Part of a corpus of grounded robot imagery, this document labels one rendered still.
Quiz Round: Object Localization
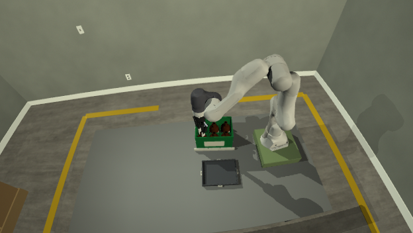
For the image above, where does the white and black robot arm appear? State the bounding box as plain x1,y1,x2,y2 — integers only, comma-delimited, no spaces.
191,54,300,151

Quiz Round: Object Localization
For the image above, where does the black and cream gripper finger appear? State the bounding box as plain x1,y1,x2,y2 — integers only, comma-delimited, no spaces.
193,116,201,134
199,122,208,137

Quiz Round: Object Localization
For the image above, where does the green bottle crate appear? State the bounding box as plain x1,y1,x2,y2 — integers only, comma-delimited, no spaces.
195,116,234,148

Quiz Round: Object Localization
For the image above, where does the brown glass bottle with white label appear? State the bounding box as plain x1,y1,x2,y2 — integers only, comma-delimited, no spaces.
209,122,218,133

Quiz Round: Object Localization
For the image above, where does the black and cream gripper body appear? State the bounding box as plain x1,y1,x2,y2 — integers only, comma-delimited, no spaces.
194,116,205,125

